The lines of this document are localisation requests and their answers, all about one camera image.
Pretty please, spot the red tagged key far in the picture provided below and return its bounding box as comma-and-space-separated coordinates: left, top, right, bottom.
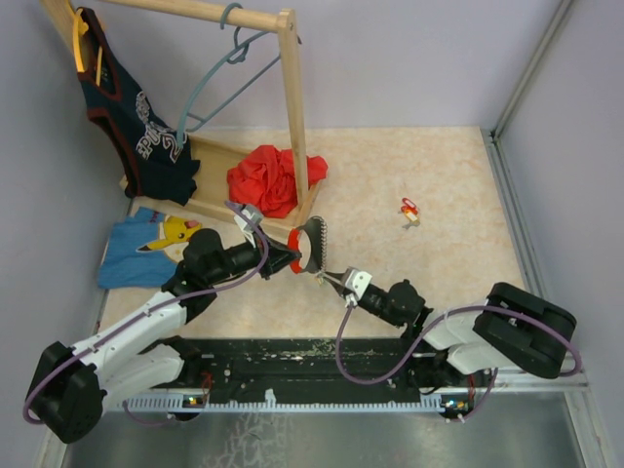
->
402, 197, 416, 209

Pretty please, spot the yellow plastic hanger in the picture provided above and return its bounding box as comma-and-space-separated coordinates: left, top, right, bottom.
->
71, 7, 103, 86

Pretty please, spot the purple cable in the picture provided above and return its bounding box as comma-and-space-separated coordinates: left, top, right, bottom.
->
335, 301, 582, 424
22, 200, 270, 425

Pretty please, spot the grey slotted cable duct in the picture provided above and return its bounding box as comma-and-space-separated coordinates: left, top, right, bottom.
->
127, 393, 458, 413

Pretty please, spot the aluminium frame rail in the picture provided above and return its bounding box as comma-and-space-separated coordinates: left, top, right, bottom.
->
487, 0, 591, 391

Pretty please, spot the navy basketball jersey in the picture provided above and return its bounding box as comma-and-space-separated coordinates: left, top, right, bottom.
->
77, 8, 200, 206

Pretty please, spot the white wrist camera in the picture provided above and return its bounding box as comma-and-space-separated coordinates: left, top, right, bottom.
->
342, 267, 371, 306
234, 204, 263, 247

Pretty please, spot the wooden clothes rack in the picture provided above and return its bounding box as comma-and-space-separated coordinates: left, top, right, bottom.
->
41, 1, 321, 239

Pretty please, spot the yellow tagged key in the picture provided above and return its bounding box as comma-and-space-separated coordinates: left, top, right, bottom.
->
403, 212, 420, 229

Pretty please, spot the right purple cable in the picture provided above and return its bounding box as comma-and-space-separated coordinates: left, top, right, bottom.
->
335, 301, 582, 424

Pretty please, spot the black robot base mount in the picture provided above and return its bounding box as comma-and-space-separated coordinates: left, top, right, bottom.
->
167, 337, 467, 406

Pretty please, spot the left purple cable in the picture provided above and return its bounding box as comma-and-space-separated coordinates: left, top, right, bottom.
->
22, 200, 270, 425

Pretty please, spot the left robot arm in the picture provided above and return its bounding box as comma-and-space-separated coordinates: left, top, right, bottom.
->
22, 227, 301, 444

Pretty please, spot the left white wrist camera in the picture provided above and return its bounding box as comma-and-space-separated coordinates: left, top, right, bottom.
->
234, 204, 263, 247

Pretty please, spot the teal wire hanger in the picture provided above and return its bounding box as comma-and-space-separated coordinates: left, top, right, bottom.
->
175, 2, 283, 152

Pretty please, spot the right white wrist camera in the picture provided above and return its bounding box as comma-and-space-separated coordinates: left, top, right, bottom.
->
342, 267, 371, 306

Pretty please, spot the red tagged key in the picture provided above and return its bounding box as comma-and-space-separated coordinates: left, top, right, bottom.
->
401, 206, 418, 217
402, 197, 416, 209

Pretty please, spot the red crumpled shirt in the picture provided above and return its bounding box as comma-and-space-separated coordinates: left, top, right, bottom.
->
226, 144, 330, 219

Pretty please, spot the blue pikachu shirt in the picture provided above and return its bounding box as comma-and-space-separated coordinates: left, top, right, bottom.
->
97, 208, 203, 290

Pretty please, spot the red tagged key near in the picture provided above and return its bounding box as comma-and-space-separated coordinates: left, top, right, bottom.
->
401, 206, 418, 217

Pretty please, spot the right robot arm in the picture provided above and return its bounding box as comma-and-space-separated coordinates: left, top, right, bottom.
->
318, 268, 583, 386

